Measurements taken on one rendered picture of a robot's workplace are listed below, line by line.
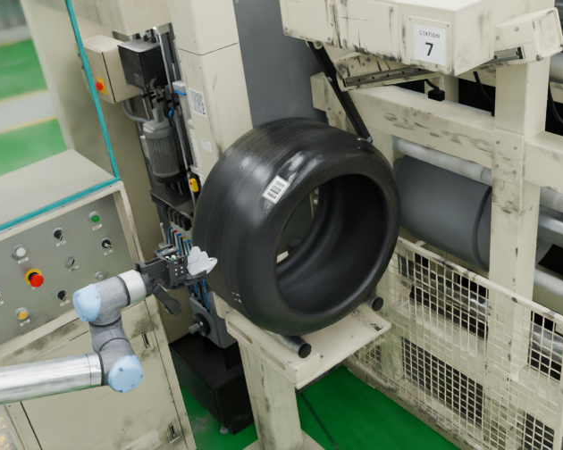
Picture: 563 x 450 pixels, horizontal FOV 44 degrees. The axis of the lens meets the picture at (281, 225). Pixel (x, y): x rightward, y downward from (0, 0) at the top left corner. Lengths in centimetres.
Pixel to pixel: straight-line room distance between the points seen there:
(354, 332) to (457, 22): 100
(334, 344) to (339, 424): 91
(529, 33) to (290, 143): 60
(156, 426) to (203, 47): 143
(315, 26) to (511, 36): 52
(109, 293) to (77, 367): 18
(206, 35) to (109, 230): 73
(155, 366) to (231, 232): 94
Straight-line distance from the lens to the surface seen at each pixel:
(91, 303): 161
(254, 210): 167
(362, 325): 217
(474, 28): 161
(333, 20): 183
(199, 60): 190
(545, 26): 166
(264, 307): 178
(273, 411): 260
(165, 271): 168
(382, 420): 298
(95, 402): 249
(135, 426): 264
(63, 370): 155
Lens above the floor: 220
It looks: 31 degrees down
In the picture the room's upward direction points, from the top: 8 degrees counter-clockwise
